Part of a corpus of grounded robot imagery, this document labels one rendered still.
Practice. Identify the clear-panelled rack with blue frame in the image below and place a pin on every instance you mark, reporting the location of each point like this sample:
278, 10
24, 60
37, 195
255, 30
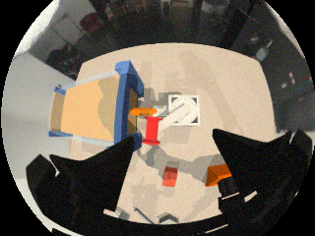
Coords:
85, 109

